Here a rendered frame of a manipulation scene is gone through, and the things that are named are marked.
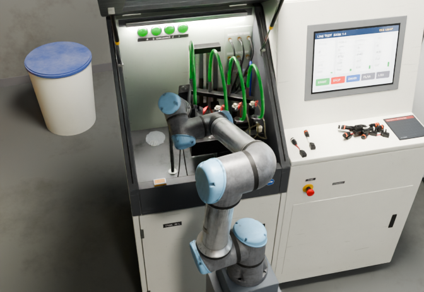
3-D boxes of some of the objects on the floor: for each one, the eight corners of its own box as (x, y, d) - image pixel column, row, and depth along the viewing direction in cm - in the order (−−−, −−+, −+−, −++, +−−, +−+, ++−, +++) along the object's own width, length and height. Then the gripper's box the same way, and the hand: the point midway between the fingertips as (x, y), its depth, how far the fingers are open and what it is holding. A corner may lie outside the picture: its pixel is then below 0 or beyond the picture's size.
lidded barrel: (94, 97, 423) (83, 36, 387) (107, 130, 390) (98, 67, 354) (36, 110, 409) (19, 47, 373) (45, 146, 376) (28, 81, 340)
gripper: (168, 124, 188) (185, 132, 208) (195, 122, 185) (210, 130, 205) (167, 101, 189) (185, 111, 209) (194, 98, 186) (209, 109, 207)
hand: (196, 113), depth 206 cm, fingers closed
